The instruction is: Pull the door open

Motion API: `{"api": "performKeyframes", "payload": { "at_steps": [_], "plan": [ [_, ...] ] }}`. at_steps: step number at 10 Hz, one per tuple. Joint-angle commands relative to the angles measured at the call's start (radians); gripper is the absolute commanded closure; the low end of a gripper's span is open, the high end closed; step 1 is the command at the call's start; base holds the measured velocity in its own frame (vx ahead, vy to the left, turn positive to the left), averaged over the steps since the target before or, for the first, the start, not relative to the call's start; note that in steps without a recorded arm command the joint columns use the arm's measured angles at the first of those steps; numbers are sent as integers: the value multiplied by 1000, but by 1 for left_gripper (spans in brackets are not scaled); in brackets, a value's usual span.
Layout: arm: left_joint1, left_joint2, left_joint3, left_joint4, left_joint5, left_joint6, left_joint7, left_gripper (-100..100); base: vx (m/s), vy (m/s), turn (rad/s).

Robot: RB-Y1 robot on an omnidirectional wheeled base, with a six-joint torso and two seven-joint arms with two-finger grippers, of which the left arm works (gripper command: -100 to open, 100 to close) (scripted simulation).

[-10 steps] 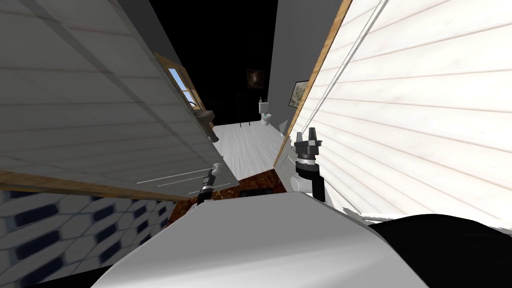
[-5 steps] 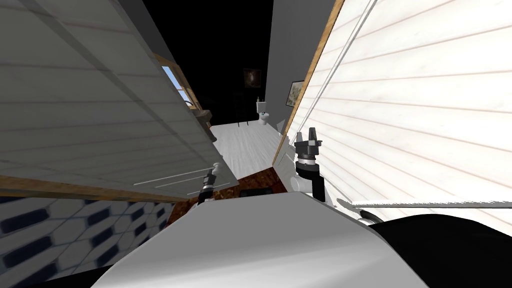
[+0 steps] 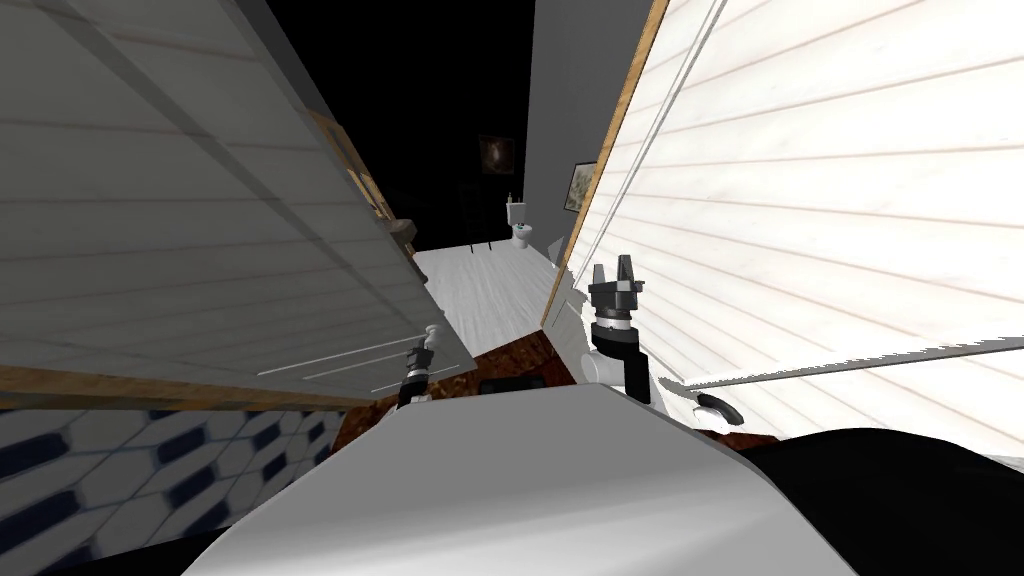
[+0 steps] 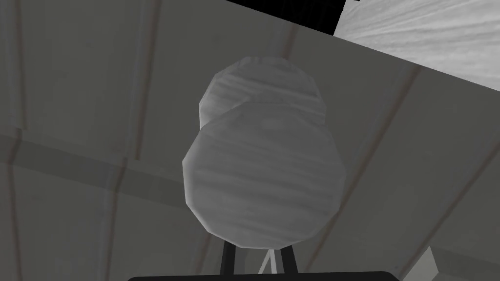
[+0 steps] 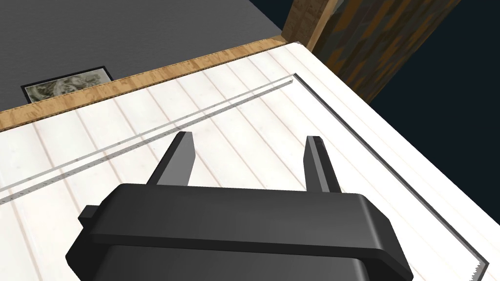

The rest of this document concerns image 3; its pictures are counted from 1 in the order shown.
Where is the grey panelled door leaf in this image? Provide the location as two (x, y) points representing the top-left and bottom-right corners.
(239, 263), (480, 401)

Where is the pale framed wall picture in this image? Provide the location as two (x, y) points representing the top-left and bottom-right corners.
(561, 159), (600, 215)

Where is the dark framed wall picture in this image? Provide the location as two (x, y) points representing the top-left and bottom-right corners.
(477, 133), (518, 178)

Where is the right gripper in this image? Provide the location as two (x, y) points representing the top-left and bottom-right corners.
(589, 253), (647, 320)

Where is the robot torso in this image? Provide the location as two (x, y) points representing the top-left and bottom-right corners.
(179, 377), (861, 576)

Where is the white toilet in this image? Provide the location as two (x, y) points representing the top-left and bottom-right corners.
(504, 193), (536, 250)

